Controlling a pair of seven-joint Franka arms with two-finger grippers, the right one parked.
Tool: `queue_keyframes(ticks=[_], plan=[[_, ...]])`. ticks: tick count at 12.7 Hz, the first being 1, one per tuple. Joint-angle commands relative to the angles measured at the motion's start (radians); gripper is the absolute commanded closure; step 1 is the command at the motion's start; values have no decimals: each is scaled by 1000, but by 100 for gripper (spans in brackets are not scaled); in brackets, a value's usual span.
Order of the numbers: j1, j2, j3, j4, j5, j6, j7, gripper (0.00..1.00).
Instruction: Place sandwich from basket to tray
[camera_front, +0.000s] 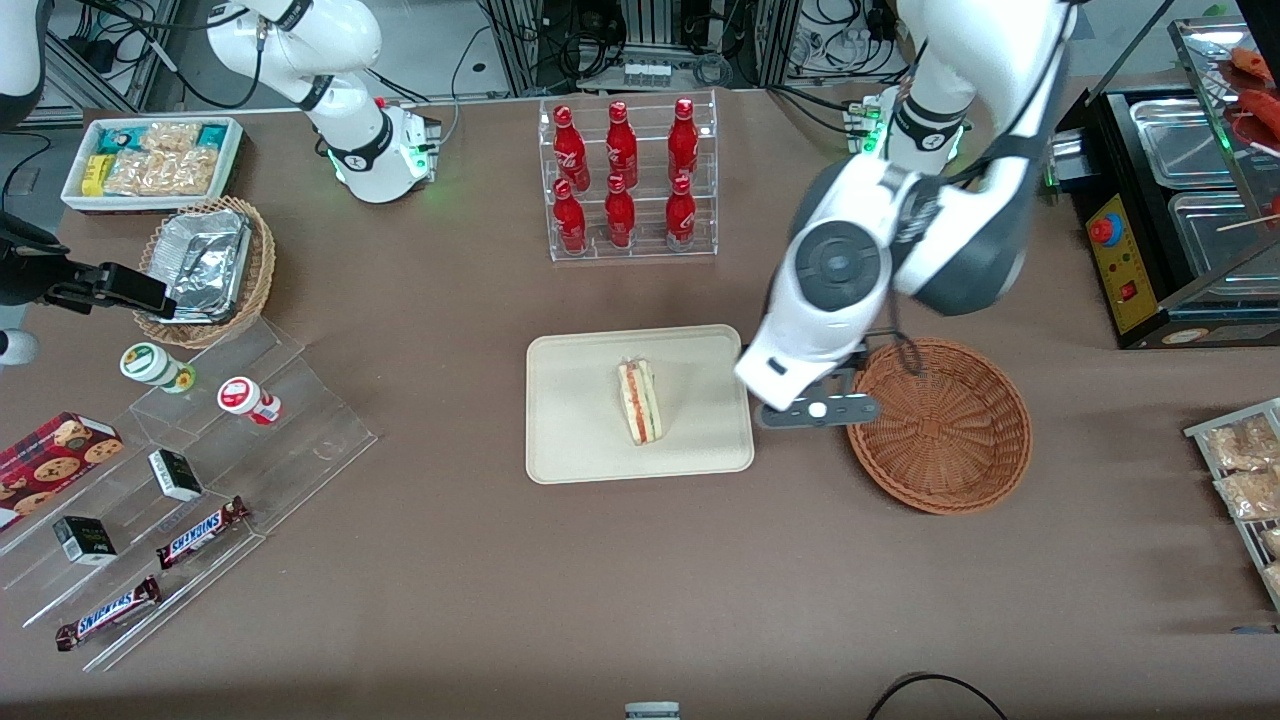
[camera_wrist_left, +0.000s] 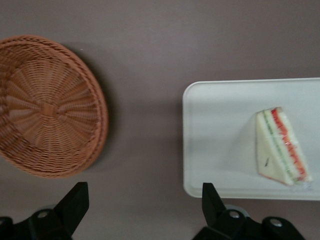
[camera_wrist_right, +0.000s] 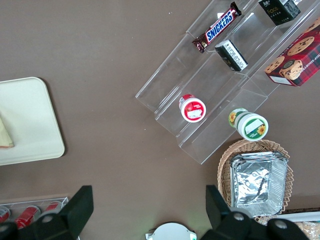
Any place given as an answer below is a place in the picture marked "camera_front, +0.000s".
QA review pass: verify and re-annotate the light wicker basket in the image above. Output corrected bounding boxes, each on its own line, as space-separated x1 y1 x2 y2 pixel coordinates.
133 196 277 349

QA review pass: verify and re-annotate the aluminium equipment rack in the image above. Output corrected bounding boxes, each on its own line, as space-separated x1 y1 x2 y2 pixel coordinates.
480 0 801 96

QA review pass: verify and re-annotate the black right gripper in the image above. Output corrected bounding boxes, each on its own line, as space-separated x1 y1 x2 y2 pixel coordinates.
0 212 178 322

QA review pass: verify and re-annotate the green lid yogurt bottle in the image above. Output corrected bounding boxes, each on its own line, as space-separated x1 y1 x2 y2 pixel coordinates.
120 342 197 394

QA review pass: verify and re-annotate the clear acrylic stepped display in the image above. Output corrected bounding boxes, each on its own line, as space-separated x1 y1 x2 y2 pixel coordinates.
0 315 379 673

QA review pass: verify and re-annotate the red cola bottle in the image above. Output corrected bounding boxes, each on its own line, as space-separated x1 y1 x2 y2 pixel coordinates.
606 101 639 189
665 174 697 247
553 104 591 191
605 174 637 249
553 178 588 254
668 98 699 186

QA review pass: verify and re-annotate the red cookie box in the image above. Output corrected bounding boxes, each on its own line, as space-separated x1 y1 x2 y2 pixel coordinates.
0 412 125 531

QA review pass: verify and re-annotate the clear cracker bag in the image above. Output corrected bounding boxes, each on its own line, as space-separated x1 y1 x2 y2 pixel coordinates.
105 150 166 196
160 148 219 196
140 122 201 153

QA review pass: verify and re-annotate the tray of packaged pastries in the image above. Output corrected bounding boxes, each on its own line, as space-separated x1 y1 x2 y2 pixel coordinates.
1184 398 1280 611

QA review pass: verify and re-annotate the triangle sandwich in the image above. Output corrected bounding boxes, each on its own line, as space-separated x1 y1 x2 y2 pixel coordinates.
616 359 664 447

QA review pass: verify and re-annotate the black cable loop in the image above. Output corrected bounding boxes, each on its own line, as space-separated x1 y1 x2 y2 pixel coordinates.
865 672 1011 720

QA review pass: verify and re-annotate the white plastic snack bin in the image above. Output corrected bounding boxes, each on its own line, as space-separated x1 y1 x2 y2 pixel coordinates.
61 116 244 213

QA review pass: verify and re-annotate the red lid yogurt bottle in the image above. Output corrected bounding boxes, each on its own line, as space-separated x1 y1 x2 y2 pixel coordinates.
217 376 283 426

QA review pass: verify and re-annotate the small black box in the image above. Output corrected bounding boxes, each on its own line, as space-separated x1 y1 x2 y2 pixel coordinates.
148 449 204 503
52 516 118 567

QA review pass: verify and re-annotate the round brown wicker basket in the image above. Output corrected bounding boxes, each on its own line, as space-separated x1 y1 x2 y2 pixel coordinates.
845 338 1033 516

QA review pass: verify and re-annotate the steel warmer pan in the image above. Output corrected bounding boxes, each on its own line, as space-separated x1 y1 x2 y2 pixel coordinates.
1168 190 1280 283
1130 97 1247 189

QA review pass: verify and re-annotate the black hot dog warmer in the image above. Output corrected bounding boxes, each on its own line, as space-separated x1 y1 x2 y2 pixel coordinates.
1045 15 1280 351

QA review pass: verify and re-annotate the beige plastic tray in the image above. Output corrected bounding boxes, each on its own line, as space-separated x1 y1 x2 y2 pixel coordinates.
526 324 755 485

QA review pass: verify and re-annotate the aluminium foil tray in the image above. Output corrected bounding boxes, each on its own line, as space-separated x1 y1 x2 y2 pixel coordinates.
148 208 253 323

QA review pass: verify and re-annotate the clear acrylic bottle rack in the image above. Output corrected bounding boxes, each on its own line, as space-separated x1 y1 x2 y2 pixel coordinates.
538 90 719 263

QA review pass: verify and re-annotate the Snickers chocolate bar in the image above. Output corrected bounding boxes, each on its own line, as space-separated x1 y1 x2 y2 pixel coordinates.
156 496 251 571
55 576 163 652

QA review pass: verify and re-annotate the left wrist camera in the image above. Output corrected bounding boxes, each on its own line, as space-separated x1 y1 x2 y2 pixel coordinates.
753 393 883 432

